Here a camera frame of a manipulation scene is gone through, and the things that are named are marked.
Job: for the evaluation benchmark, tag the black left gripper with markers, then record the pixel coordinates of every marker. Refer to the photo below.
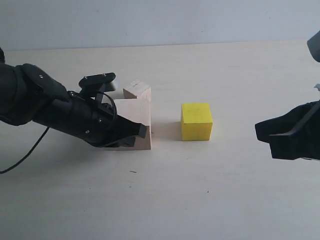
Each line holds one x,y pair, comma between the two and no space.
92,121

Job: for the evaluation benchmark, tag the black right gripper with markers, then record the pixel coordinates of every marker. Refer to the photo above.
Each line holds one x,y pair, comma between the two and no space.
293,135

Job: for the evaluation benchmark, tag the large wooden cube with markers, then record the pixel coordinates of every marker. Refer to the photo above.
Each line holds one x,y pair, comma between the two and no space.
139,111

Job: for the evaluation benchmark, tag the medium wooden cube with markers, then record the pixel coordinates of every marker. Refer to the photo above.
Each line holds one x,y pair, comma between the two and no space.
137,90

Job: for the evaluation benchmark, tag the yellow cube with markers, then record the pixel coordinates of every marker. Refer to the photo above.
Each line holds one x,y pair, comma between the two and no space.
196,121

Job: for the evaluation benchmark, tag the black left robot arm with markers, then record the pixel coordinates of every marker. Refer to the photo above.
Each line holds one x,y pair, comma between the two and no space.
29,94

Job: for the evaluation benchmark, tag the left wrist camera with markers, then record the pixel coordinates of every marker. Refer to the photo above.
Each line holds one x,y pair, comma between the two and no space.
94,86

